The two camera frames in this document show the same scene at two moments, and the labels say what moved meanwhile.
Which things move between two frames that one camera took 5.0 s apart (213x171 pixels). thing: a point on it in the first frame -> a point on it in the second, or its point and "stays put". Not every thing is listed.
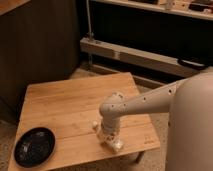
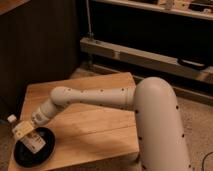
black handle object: [192, 64] stays put
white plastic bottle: [111, 142] -> [27, 134]
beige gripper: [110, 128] -> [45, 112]
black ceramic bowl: [34, 147] stays put
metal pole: [91, 34] stays put
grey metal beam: [163, 63] stays put
